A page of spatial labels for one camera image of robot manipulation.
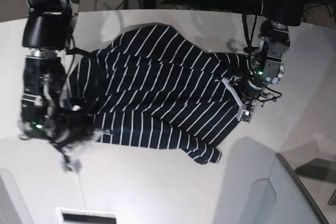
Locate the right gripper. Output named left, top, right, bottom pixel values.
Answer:
left=50, top=109, right=110, bottom=173

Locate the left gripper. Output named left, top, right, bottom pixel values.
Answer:
left=215, top=77, right=266, bottom=121

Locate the navy white striped t-shirt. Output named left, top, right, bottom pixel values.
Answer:
left=62, top=24, right=248, bottom=165

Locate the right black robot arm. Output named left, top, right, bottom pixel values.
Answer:
left=18, top=0, right=103, bottom=173

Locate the grey robot base cover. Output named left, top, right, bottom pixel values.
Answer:
left=1, top=168, right=34, bottom=223
left=212, top=137, right=328, bottom=223

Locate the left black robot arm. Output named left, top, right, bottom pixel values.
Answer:
left=222, top=0, right=305, bottom=122

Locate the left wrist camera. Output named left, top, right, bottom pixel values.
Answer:
left=240, top=110, right=254, bottom=123

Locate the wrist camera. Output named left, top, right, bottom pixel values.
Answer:
left=61, top=156, right=82, bottom=174
left=240, top=110, right=254, bottom=123

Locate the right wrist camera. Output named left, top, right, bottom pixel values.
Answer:
left=61, top=156, right=82, bottom=174

